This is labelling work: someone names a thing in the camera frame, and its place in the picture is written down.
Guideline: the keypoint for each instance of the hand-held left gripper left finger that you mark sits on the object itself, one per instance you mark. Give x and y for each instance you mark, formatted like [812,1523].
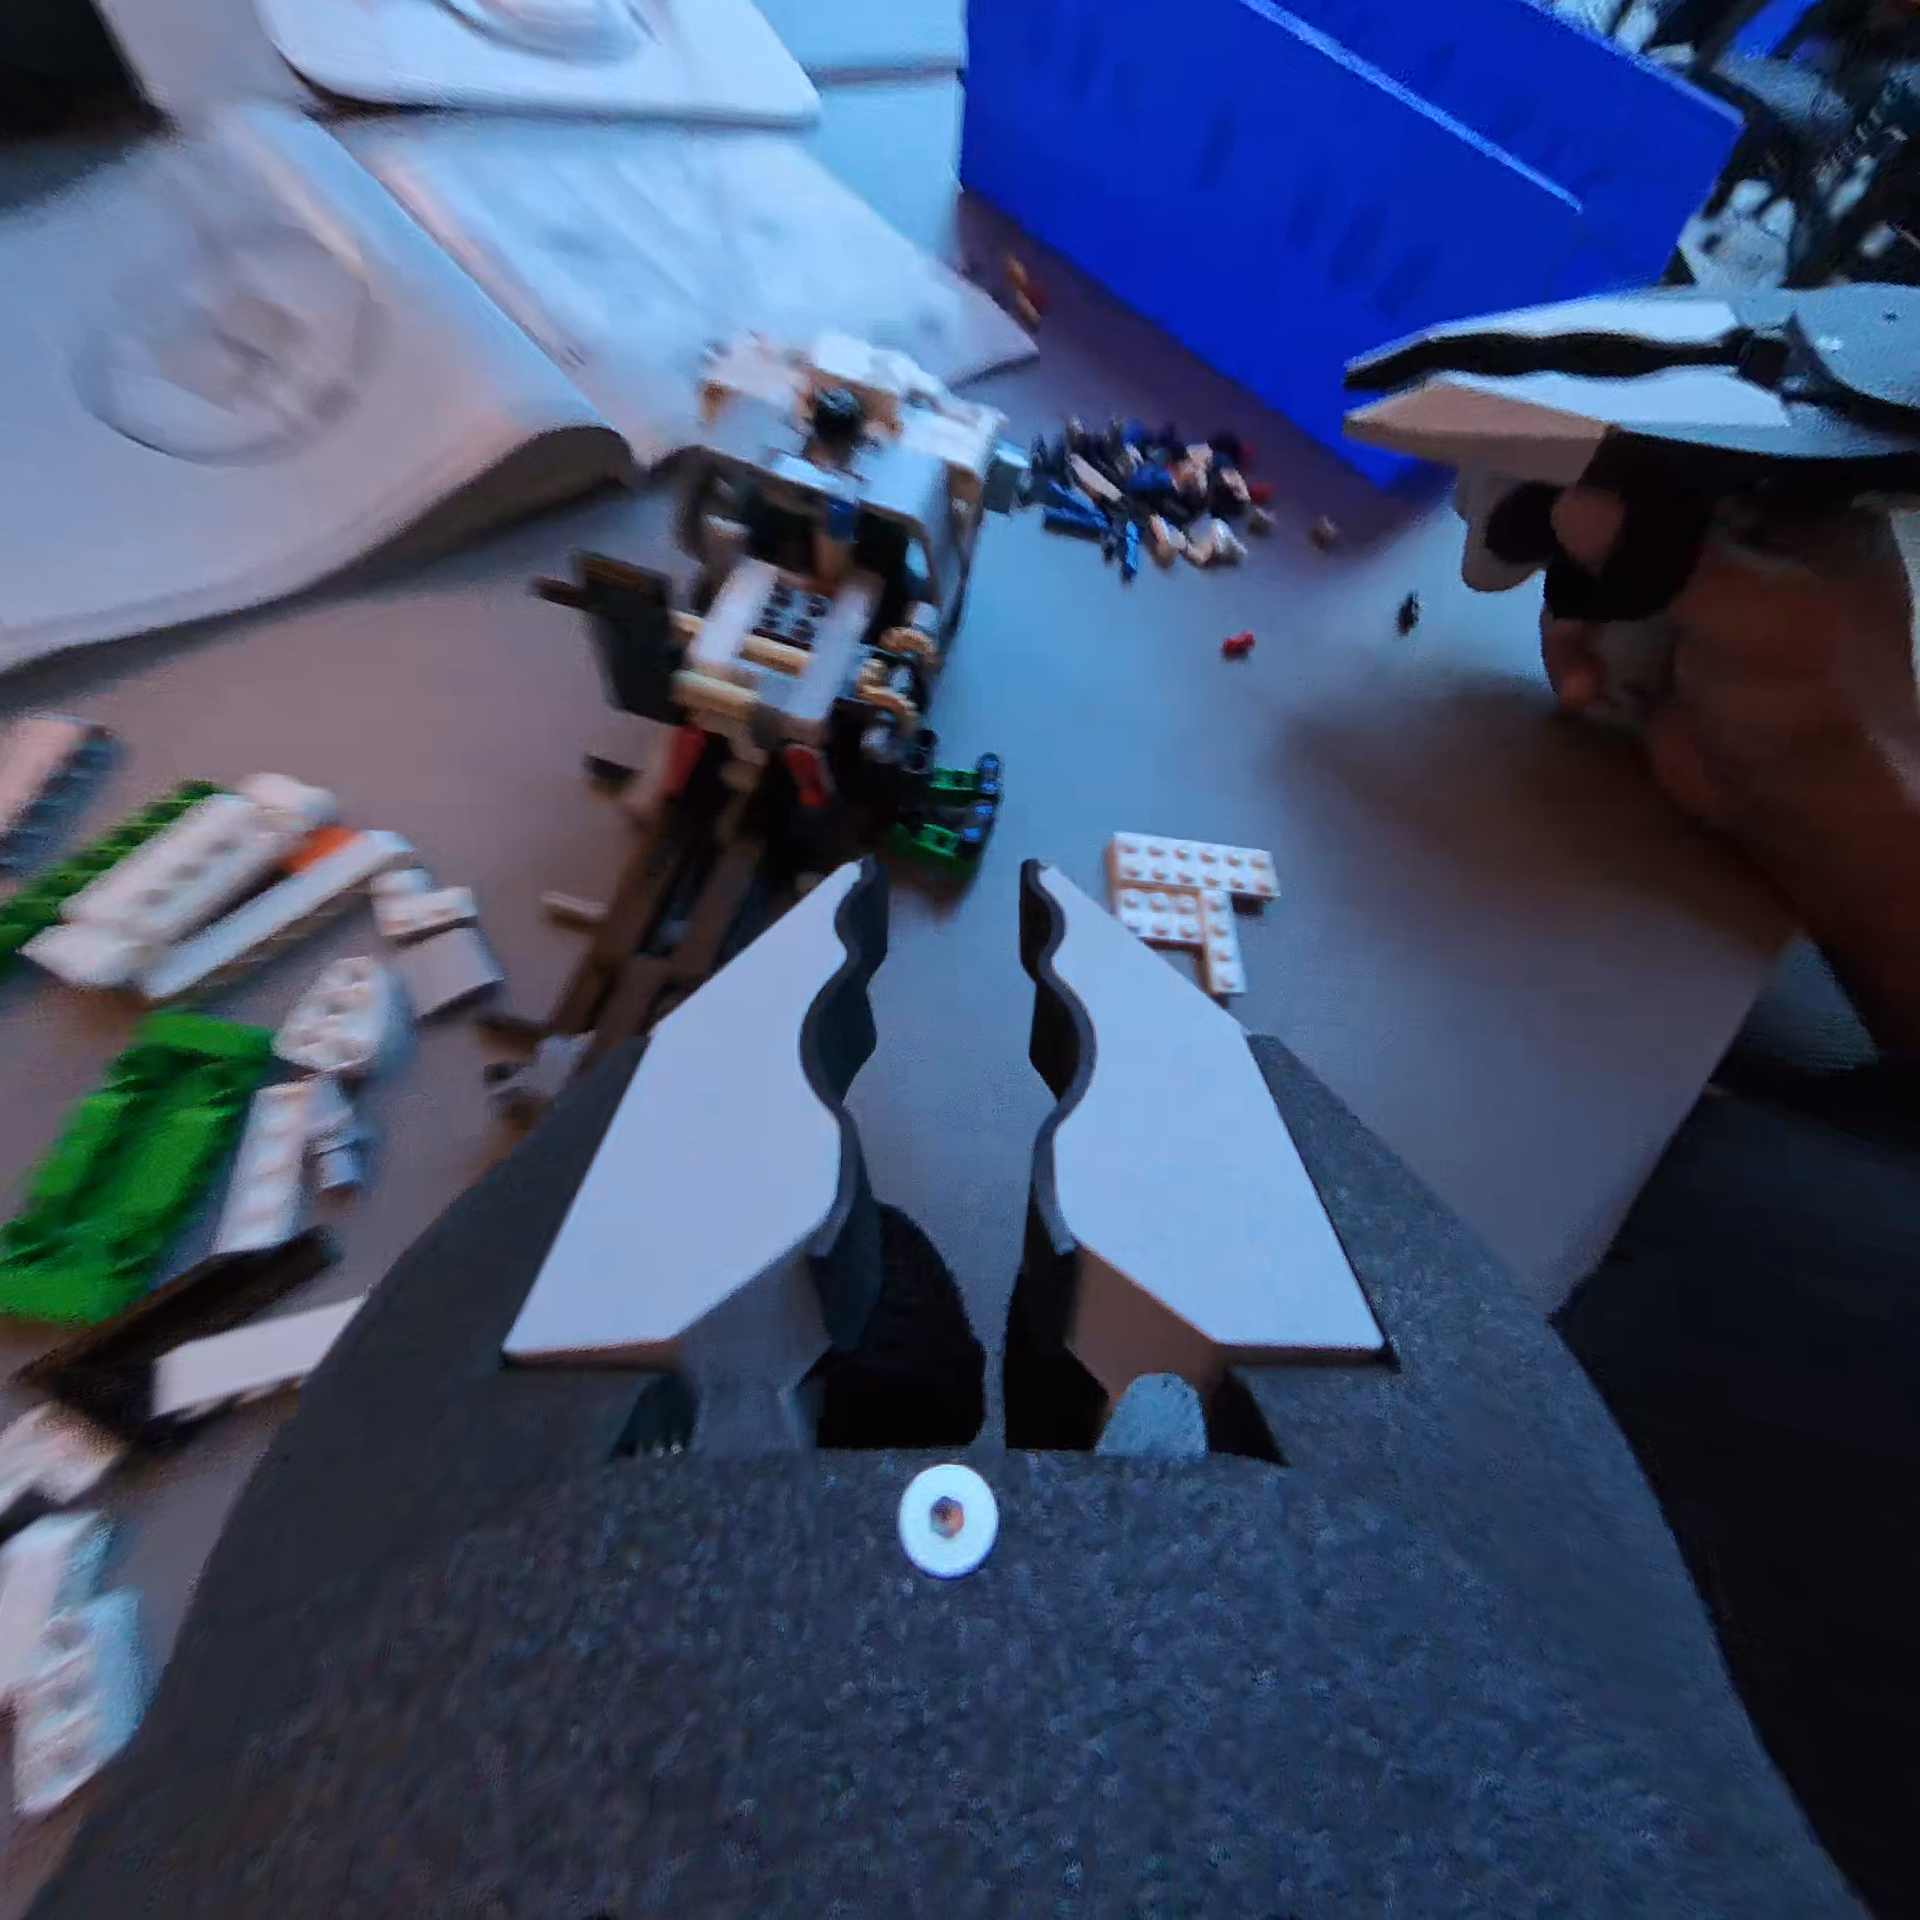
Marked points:
[705,1170]

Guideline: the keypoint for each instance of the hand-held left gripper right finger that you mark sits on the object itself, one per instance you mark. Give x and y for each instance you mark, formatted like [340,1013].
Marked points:
[1185,1184]

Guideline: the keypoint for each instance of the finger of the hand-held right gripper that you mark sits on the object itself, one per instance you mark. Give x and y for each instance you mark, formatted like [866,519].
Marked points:
[1514,408]
[1590,319]

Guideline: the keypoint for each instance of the white lego plate assembly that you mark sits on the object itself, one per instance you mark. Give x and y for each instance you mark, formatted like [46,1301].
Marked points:
[1193,901]

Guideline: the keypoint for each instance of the lego truck model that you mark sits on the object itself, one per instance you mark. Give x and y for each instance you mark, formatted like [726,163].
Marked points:
[795,601]

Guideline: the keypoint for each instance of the white curved lego piece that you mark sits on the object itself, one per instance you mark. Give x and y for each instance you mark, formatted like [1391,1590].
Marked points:
[459,975]

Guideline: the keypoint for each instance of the pile of small lego pieces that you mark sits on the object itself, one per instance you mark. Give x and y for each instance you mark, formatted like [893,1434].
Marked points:
[1154,488]

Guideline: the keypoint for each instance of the small white lego piece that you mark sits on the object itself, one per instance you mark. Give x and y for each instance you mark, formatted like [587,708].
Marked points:
[428,911]

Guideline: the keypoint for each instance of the white round lego piece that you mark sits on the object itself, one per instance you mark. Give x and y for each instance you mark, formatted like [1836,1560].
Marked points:
[344,1021]

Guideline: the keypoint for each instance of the white studded lego plate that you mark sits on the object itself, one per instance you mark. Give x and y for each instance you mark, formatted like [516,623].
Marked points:
[285,1163]

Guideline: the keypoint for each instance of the green and black lego assembly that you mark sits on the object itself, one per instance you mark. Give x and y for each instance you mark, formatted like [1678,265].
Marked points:
[948,818]

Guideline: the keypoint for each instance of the long white lego tile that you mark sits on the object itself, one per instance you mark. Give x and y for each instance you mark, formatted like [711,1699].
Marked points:
[254,1358]

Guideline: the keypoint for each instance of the small orange lego piece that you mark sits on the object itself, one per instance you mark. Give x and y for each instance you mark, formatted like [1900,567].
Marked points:
[1022,284]

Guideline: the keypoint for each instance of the long black lego piece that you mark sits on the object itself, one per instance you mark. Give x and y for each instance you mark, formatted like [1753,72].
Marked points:
[181,1328]

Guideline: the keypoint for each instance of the green lego panel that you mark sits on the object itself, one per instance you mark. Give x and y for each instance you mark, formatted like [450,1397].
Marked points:
[135,1154]

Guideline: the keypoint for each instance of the green lego beam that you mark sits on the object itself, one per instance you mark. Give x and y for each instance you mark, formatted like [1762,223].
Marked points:
[91,870]

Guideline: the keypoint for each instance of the dark grey lego beam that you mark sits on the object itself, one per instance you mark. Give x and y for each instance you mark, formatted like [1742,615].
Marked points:
[52,788]

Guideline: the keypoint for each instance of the large white lego panel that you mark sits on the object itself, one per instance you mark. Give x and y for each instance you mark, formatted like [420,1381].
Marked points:
[68,1665]

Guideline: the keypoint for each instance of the person's right hand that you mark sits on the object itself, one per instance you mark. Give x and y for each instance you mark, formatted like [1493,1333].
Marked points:
[1784,704]

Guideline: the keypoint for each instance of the dark storage rack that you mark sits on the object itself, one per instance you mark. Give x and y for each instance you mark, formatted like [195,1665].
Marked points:
[1830,135]

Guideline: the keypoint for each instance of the blue plastic bin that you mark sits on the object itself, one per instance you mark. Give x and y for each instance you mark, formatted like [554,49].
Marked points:
[1275,195]

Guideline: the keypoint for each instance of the open instruction booklet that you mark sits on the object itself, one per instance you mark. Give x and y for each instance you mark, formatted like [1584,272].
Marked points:
[374,375]

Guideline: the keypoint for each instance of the closed white booklet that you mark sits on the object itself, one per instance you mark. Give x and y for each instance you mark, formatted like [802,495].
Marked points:
[601,60]

